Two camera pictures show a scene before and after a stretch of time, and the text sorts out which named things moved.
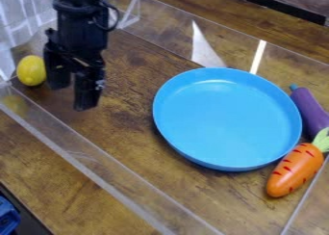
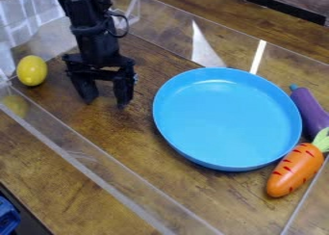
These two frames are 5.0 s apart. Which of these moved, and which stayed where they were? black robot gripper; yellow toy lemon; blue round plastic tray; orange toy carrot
Moved: black robot gripper
Stayed: orange toy carrot; blue round plastic tray; yellow toy lemon
